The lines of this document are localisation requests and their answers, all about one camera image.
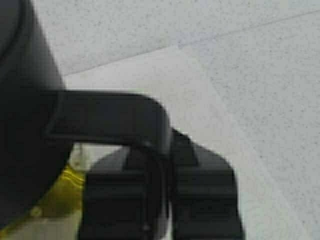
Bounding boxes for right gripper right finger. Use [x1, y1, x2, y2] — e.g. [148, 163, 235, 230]
[170, 129, 246, 240]

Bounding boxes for glass oil pitcher black lid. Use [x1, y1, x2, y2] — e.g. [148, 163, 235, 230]
[0, 0, 171, 240]

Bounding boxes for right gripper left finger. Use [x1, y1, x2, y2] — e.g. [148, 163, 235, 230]
[77, 147, 165, 240]

